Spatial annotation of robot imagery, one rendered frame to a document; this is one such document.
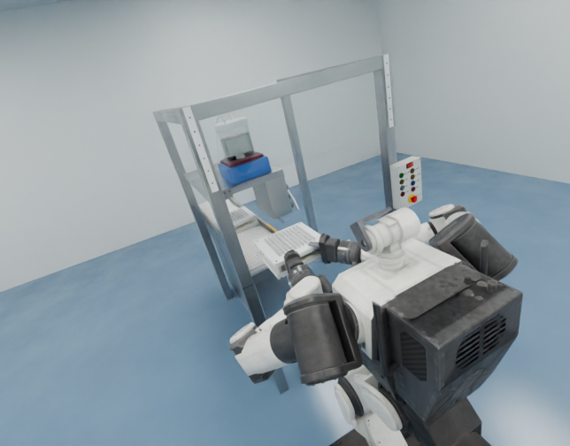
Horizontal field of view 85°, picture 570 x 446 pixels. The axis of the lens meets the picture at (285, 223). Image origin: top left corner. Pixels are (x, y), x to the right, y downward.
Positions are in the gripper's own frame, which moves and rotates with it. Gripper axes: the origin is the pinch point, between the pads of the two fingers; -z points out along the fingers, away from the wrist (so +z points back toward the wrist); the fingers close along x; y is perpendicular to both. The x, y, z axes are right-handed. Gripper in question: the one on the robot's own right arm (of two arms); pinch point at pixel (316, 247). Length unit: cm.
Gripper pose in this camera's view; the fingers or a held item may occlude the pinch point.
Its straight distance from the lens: 122.8
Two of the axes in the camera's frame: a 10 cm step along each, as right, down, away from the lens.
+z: 8.2, 0.8, -5.6
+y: 5.2, -4.9, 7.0
